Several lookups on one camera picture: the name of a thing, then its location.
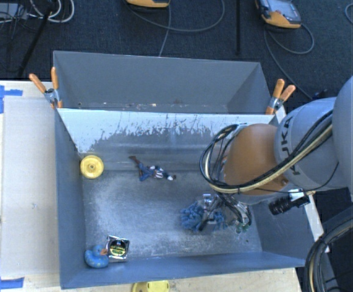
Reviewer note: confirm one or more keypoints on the blue fuzzy cloth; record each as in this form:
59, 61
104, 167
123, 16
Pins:
191, 216

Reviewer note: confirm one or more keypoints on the grey metal bin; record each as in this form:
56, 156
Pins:
152, 211

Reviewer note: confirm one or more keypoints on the blue toy action figure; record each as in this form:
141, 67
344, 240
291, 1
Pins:
152, 172

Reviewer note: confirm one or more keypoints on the blue rubber duck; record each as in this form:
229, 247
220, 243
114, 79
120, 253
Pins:
95, 258

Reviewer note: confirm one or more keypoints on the yellow toy wheel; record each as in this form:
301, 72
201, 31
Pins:
91, 166

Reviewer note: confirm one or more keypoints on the pale wood flat board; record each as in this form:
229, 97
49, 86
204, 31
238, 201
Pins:
27, 178

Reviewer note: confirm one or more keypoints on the black cylinder on white bracket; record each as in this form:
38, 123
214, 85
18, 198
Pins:
281, 205

